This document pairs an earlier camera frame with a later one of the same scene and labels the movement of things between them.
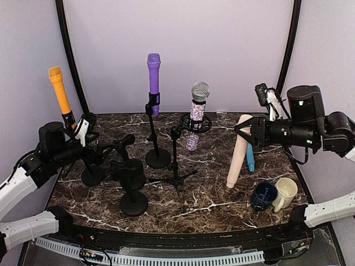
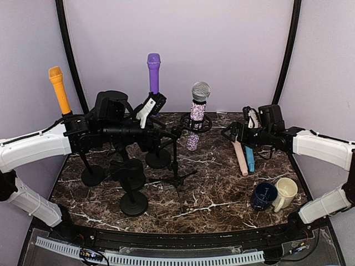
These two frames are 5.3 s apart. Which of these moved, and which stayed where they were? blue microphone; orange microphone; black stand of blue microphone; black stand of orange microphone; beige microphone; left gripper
Moved: left gripper; beige microphone
Stayed: black stand of orange microphone; black stand of blue microphone; blue microphone; orange microphone
